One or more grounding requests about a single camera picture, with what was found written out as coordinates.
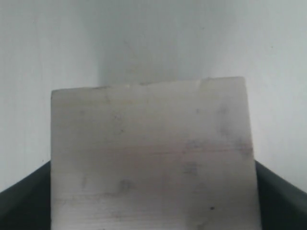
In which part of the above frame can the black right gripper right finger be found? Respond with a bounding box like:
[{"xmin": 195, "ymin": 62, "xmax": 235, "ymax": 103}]
[{"xmin": 255, "ymin": 161, "xmax": 307, "ymax": 230}]

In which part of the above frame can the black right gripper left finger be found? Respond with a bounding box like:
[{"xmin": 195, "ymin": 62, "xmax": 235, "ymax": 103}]
[{"xmin": 0, "ymin": 162, "xmax": 51, "ymax": 230}]

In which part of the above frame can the largest wooden cube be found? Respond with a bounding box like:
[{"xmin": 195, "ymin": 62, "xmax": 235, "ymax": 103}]
[{"xmin": 51, "ymin": 77, "xmax": 261, "ymax": 230}]

